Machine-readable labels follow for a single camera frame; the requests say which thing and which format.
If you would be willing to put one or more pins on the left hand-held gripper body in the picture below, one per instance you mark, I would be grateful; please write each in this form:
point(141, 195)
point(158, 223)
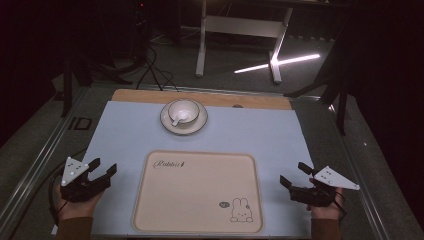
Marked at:
point(78, 186)

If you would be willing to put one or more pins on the black metal stand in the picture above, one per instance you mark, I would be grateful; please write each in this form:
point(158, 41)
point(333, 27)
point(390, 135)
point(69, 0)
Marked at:
point(330, 90)

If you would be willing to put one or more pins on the light blue table mat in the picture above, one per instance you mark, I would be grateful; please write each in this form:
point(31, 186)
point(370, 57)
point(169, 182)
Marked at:
point(206, 143)

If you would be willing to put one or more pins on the white bowl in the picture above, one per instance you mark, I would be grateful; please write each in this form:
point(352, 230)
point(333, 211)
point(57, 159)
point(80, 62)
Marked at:
point(185, 111)

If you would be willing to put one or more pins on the white saucer plate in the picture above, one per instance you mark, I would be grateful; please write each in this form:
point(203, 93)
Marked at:
point(183, 117)

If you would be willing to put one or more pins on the person's left hand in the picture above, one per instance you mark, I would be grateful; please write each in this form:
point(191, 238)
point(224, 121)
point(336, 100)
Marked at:
point(77, 206)

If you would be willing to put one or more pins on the beige tray with rabbit print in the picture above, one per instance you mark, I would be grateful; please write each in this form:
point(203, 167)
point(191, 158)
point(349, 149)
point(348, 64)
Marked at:
point(198, 192)

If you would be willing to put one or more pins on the person's right hand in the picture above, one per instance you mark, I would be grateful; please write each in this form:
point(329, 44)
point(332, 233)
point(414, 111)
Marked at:
point(328, 206)

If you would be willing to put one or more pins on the white ceramic spoon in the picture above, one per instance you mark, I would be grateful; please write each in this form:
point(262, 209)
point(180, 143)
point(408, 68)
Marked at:
point(178, 117)

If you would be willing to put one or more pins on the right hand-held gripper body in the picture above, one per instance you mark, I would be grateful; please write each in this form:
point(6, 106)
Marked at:
point(320, 188)

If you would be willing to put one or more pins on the white metal desk frame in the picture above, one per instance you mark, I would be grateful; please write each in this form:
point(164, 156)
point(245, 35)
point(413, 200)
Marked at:
point(240, 33)

